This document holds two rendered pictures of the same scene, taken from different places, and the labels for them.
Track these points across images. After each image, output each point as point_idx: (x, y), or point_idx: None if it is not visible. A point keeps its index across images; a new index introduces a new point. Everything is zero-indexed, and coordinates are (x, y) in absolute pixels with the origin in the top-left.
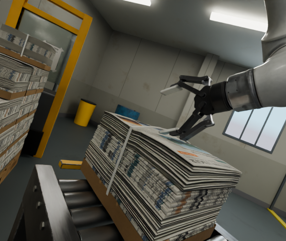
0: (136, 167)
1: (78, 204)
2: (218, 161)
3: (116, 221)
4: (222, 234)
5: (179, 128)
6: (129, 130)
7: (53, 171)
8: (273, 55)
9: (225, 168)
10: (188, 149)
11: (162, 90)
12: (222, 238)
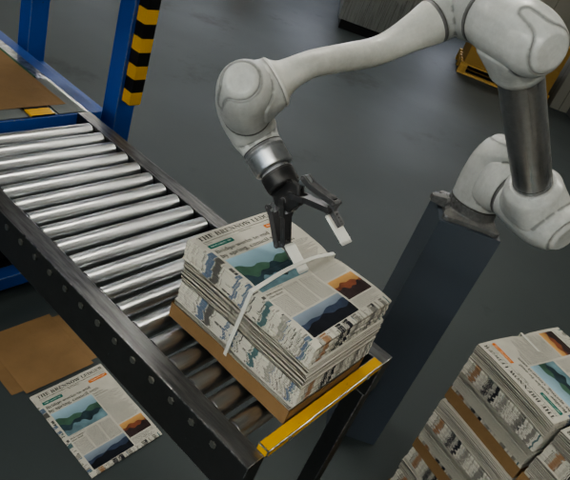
0: None
1: None
2: (229, 237)
3: None
4: (136, 329)
5: (291, 243)
6: (333, 257)
7: (371, 353)
8: (274, 118)
9: (233, 223)
10: (271, 235)
11: (349, 237)
12: (141, 322)
